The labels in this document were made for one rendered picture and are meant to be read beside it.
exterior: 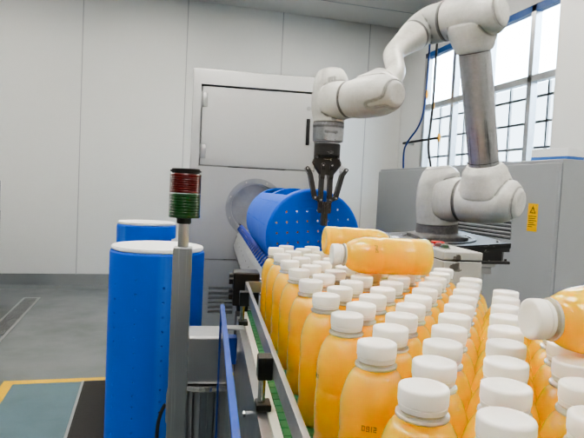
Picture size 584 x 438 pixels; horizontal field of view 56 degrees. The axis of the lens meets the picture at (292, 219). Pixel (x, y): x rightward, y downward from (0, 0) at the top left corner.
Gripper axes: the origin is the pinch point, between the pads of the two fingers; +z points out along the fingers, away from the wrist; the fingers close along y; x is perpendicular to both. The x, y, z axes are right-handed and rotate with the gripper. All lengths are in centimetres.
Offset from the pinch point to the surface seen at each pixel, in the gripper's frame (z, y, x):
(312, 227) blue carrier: 4.4, -2.4, 4.1
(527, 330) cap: 6, -3, -107
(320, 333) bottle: 13, -18, -83
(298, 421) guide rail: 18, -23, -98
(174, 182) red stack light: -7, -40, -44
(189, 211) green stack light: -1, -37, -44
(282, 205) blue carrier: -1.7, -11.6, 4.1
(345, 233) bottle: 3.0, -1.7, -32.6
